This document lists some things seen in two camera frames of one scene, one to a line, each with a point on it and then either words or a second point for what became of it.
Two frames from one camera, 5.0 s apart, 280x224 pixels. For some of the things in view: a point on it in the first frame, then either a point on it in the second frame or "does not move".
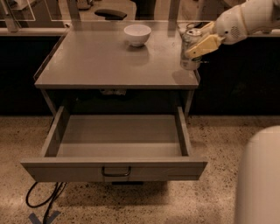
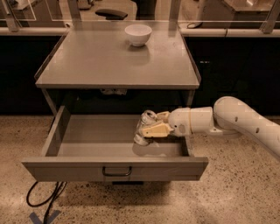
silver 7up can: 191,38 → 146,117
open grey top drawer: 116,148 does not move
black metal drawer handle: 115,174 does not move
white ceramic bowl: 137,34 does not move
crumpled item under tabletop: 113,91 does not move
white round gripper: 229,25 → 179,122
